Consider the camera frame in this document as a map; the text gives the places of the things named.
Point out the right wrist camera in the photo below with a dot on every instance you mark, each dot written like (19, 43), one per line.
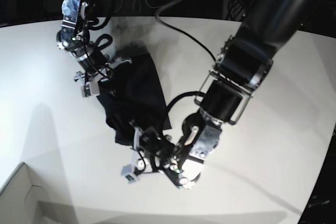
(90, 89)

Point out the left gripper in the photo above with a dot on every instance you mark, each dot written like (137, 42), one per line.
(153, 151)

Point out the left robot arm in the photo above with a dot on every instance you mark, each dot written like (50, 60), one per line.
(239, 69)

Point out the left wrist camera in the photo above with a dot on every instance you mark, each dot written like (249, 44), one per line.
(128, 172)

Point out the black t-shirt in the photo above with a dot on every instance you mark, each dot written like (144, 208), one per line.
(134, 96)

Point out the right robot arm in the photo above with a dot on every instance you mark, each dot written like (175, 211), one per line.
(79, 19)

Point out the white cardboard box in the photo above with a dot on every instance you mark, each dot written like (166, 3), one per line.
(24, 202)

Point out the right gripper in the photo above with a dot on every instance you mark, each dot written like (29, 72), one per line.
(97, 68)

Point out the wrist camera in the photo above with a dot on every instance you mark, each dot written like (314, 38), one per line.
(90, 89)
(128, 172)

